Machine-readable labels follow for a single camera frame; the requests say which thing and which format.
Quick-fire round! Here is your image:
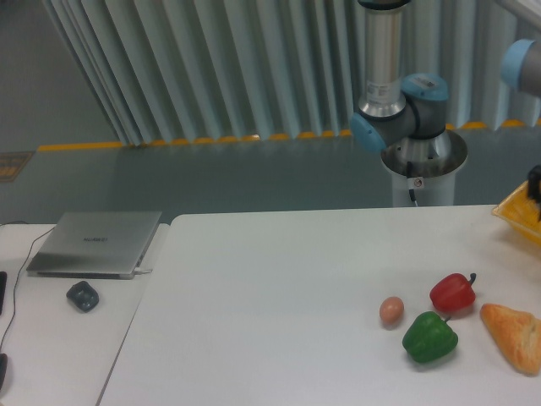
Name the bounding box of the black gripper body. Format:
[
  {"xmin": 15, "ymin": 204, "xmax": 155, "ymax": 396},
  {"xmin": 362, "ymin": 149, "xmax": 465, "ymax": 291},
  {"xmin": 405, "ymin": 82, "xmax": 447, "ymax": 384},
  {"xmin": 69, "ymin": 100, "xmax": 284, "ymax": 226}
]
[{"xmin": 527, "ymin": 165, "xmax": 541, "ymax": 208}]

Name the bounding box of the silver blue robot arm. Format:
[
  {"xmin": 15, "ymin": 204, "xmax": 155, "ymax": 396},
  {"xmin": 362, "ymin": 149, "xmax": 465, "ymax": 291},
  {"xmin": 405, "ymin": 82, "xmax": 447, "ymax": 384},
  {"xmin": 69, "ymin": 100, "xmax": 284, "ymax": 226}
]
[{"xmin": 350, "ymin": 1, "xmax": 540, "ymax": 206}]

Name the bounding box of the red bell pepper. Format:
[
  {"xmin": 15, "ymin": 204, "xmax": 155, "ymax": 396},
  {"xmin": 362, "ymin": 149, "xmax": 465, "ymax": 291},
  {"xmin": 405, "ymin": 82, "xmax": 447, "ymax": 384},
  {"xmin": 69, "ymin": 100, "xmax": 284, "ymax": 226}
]
[{"xmin": 429, "ymin": 273, "xmax": 477, "ymax": 314}]

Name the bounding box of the green bell pepper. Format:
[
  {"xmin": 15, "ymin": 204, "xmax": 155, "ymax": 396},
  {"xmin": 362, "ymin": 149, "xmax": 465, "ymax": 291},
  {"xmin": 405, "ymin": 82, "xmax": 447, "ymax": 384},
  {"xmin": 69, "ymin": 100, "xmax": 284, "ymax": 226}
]
[{"xmin": 402, "ymin": 311, "xmax": 458, "ymax": 364}]

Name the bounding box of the yellow plastic basket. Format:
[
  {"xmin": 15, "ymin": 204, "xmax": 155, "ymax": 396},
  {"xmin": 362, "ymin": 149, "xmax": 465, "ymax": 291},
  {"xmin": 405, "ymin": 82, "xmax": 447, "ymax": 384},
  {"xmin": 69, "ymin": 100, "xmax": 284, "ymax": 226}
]
[{"xmin": 492, "ymin": 181, "xmax": 540, "ymax": 244}]

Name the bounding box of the golden croissant bread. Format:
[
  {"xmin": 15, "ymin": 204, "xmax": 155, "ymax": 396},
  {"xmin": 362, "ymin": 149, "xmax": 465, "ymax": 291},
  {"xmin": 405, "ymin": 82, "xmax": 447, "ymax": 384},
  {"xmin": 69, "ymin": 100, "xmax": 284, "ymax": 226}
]
[{"xmin": 480, "ymin": 304, "xmax": 540, "ymax": 376}]

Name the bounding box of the brown egg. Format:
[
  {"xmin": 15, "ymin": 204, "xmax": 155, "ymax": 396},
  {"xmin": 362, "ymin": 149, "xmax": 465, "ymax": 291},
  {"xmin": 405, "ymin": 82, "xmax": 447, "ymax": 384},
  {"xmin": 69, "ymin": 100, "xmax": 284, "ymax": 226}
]
[{"xmin": 379, "ymin": 296, "xmax": 404, "ymax": 326}]

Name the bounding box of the grey folding screen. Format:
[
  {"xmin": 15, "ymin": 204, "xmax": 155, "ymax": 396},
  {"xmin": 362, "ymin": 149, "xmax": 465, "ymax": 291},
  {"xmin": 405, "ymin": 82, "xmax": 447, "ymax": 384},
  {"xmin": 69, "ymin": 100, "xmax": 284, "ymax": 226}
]
[{"xmin": 45, "ymin": 1, "xmax": 540, "ymax": 145}]

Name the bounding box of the white laptop plug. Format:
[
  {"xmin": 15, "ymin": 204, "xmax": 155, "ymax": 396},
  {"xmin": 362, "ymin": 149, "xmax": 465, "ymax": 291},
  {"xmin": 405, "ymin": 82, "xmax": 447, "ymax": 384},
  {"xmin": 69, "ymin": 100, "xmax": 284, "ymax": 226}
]
[{"xmin": 134, "ymin": 267, "xmax": 153, "ymax": 274}]

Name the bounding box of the silver laptop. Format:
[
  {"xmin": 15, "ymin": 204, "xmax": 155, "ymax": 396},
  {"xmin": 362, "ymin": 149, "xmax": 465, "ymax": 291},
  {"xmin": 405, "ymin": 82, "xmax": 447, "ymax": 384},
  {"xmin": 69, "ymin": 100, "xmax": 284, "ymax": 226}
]
[{"xmin": 26, "ymin": 211, "xmax": 161, "ymax": 279}]

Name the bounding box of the black phone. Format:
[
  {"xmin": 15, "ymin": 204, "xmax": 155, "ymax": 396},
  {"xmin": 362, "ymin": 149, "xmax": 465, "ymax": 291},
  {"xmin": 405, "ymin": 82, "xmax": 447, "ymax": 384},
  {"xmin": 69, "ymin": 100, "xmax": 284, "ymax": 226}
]
[{"xmin": 0, "ymin": 271, "xmax": 8, "ymax": 315}]

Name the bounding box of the dark object at edge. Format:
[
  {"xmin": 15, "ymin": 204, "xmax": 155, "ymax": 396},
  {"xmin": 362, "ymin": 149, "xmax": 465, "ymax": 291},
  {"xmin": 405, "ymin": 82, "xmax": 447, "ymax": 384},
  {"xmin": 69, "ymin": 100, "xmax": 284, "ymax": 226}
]
[{"xmin": 0, "ymin": 353, "xmax": 8, "ymax": 388}]

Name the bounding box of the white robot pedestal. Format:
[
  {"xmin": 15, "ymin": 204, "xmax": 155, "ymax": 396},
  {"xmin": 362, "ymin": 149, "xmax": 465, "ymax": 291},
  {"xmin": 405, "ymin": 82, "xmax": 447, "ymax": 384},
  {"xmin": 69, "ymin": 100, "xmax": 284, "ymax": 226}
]
[{"xmin": 381, "ymin": 130, "xmax": 467, "ymax": 207}]

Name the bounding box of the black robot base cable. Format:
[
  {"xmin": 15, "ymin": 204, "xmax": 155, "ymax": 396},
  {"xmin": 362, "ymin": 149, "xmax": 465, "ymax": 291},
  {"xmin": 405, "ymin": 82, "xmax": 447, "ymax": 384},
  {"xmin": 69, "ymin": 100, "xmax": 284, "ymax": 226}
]
[{"xmin": 406, "ymin": 161, "xmax": 419, "ymax": 208}]

